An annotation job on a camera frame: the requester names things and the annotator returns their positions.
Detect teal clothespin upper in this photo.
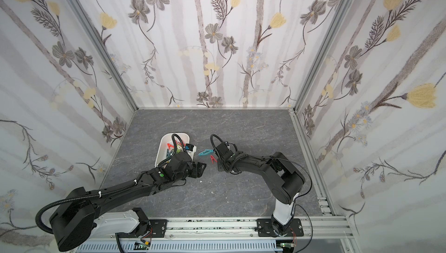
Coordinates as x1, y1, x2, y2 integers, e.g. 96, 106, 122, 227
199, 149, 214, 157

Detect white cable duct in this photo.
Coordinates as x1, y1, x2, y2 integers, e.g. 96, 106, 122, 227
75, 240, 283, 253

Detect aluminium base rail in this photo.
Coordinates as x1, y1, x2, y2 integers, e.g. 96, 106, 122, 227
74, 216, 360, 253

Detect white plastic storage box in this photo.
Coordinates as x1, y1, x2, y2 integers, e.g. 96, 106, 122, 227
154, 133, 190, 167

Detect red clothespin by teal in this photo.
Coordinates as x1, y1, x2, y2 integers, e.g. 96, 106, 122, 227
210, 155, 217, 164

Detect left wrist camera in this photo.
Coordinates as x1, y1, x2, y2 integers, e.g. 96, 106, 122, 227
184, 143, 196, 154

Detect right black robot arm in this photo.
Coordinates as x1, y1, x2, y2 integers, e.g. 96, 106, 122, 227
210, 134, 305, 238

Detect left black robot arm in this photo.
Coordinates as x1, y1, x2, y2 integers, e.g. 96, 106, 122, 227
35, 143, 206, 252

